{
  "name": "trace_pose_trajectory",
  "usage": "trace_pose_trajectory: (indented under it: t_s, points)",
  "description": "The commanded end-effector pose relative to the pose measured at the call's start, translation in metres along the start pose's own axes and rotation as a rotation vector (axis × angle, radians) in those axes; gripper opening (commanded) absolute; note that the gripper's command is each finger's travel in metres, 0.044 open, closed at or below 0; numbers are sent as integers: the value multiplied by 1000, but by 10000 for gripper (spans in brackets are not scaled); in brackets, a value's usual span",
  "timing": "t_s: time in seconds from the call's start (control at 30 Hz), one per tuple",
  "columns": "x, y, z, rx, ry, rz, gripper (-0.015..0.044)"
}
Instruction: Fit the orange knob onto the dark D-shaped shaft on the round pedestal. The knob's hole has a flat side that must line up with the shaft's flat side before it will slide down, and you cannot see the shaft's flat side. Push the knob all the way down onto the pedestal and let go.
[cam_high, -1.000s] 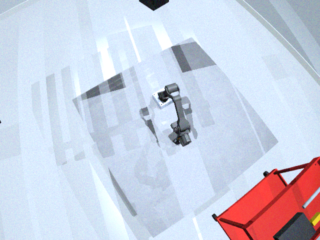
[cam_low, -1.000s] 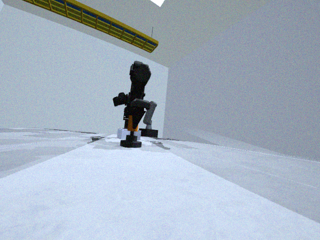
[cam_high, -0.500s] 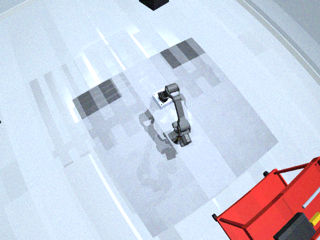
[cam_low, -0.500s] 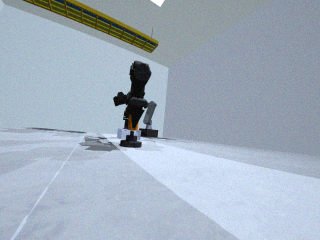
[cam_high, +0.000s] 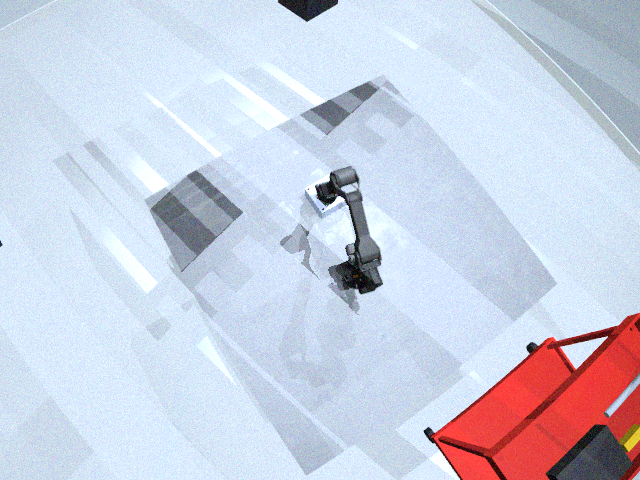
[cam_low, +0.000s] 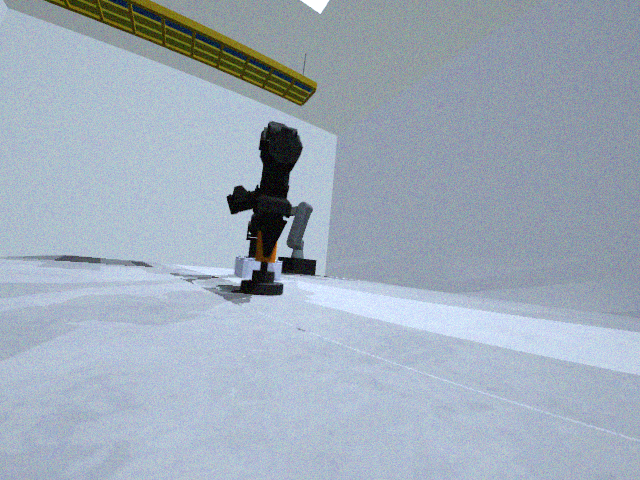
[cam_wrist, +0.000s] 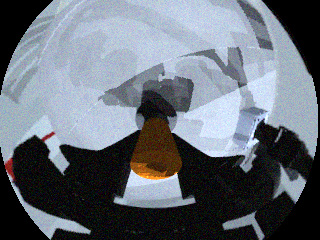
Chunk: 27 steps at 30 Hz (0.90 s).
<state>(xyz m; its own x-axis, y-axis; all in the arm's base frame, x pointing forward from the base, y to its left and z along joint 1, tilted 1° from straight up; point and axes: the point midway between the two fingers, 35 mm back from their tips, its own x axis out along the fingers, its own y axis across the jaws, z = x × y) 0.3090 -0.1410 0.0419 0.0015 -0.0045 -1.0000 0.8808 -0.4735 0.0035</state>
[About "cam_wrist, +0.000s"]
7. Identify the orange knob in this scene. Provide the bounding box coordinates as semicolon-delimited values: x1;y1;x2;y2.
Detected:
129;117;183;180

